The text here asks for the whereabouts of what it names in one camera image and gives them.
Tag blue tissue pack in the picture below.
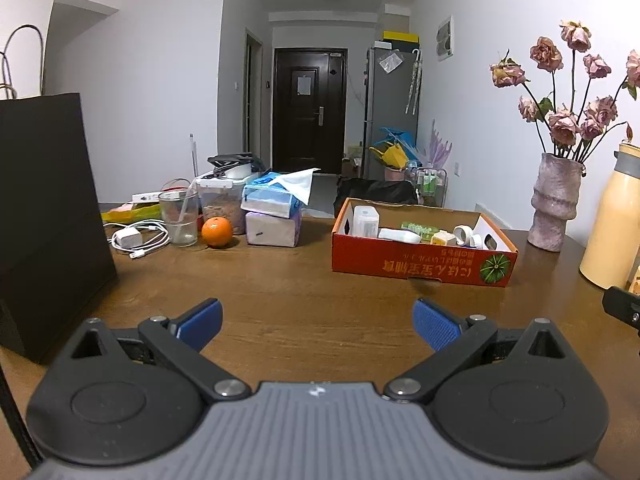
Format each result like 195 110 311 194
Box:
241 167 322 219

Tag trolley cart with bottles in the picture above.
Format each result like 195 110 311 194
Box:
406 162 446 208

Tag yellow shopping bag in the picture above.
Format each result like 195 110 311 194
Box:
369 142 408 168

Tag grey refrigerator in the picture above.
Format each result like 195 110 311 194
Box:
362 45 422 181

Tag small cardboard box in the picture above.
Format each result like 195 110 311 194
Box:
342 145 364 177

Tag red orange cardboard box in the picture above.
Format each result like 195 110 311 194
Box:
331 197 519 288

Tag white power strip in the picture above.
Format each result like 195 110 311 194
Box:
131 190 177 204

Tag orange fruit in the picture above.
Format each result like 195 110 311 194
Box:
201 216 234 248

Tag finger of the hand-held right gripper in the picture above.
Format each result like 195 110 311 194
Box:
601 285 640 341

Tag black white appliance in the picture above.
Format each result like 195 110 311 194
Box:
207 152 263 180

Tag black paper bag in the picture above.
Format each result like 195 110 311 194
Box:
0 25 118 365

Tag white cylindrical container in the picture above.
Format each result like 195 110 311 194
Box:
352 205 380 238

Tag blue shopping bag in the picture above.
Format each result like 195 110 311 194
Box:
378 126 417 161

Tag clear plastic food container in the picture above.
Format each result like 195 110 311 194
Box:
195 172 251 236

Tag bunch of dried pink roses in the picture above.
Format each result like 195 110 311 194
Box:
489 20 640 163

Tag pink textured vase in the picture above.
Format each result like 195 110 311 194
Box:
527 152 586 252

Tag purple dried flowers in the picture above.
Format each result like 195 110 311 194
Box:
424 119 453 171

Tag cream yellow thermos flask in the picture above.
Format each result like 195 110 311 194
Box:
580 142 640 290

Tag clear glass cup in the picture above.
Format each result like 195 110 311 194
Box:
158 187 200 247

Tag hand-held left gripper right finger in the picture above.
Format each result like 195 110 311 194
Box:
382 297 589 404

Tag white wall electrical panel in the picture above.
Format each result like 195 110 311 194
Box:
435 14 455 62

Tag purple tissue pack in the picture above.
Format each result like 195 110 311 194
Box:
245 210 302 248

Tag dark brown door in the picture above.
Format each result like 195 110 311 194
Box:
272 48 348 174

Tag white charger with cable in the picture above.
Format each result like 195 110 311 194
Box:
110 219 171 261

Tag red lint brush white handle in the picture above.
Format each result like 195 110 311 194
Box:
377 228 422 245

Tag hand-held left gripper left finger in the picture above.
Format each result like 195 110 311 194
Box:
47 297 253 404

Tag folded hanging umbrella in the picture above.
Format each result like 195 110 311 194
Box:
405 49 423 115

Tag yellow snack bag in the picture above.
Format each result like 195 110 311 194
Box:
100 202 163 225

